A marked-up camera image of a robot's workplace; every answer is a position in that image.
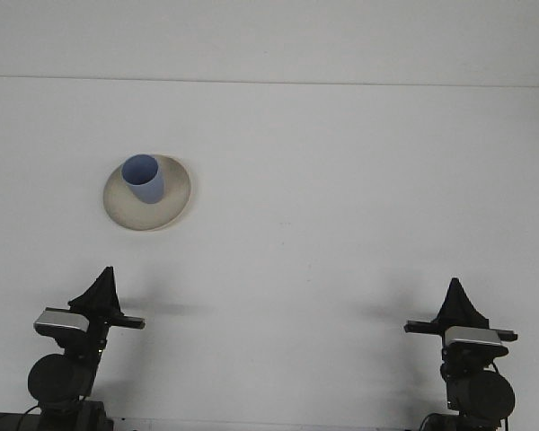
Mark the pale blue cup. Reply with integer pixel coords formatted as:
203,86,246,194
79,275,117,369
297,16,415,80
120,154,165,205

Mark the pale round plate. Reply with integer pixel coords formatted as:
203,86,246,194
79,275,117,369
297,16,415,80
102,154,198,233

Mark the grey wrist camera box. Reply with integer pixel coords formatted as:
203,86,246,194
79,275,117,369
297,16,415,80
443,326,509,358
32,310,92,336

